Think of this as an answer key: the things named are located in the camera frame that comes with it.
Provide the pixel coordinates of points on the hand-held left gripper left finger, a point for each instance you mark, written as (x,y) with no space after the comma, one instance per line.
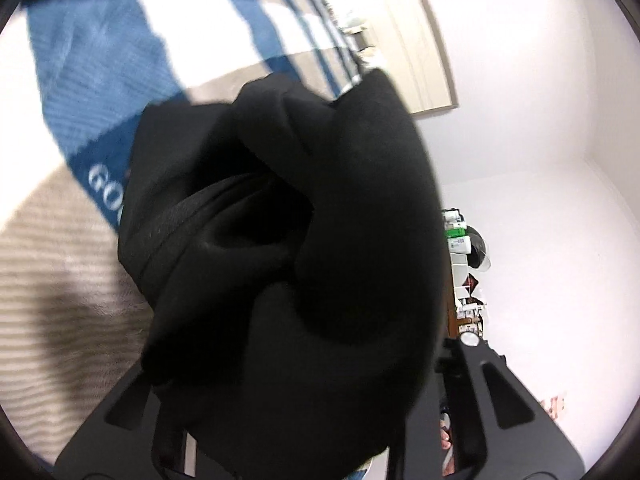
(125,440)

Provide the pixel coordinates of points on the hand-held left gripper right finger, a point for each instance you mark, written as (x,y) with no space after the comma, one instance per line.
(467,400)

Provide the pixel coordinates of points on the black coat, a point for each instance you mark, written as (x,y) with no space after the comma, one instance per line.
(300,260)

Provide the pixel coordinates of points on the cluttered wooden shelf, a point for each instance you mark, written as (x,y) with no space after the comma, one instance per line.
(462,300)

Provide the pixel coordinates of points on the black round object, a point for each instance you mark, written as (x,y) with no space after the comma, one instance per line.
(480,252)

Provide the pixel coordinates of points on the white door panel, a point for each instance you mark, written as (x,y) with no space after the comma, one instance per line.
(425,35)

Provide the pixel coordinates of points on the blue striped blanket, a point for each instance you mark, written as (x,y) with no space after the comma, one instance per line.
(75,60)

